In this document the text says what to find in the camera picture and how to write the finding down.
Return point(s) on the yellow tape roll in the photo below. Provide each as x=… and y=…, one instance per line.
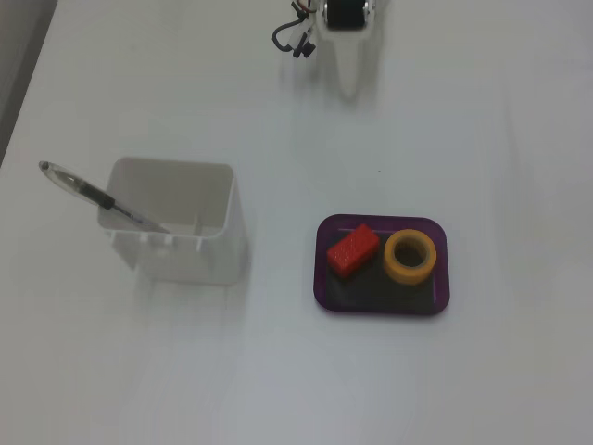
x=398, y=271

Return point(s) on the purple metal tray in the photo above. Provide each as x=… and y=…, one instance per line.
x=370, y=296

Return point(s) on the red cube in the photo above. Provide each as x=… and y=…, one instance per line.
x=353, y=250

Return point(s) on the clear black ballpoint pen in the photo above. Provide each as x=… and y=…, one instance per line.
x=92, y=191

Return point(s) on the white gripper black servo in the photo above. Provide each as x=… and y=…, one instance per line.
x=348, y=15

